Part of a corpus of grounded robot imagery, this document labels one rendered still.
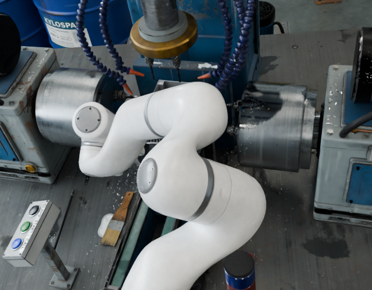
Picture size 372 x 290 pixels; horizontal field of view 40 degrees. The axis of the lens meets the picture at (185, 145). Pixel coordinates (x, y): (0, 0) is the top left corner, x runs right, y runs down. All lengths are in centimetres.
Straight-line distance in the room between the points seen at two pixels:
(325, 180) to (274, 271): 29
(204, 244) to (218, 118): 20
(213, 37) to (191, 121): 81
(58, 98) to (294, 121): 68
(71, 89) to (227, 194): 87
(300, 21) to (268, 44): 154
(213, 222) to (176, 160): 12
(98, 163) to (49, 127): 52
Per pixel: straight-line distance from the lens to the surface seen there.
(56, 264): 148
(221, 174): 76
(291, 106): 136
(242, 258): 102
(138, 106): 96
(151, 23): 131
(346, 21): 368
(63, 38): 312
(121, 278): 138
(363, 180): 139
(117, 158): 106
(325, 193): 147
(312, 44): 215
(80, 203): 170
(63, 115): 153
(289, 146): 136
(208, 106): 81
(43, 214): 136
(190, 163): 72
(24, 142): 167
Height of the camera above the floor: 211
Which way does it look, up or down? 48 degrees down
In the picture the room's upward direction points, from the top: 11 degrees counter-clockwise
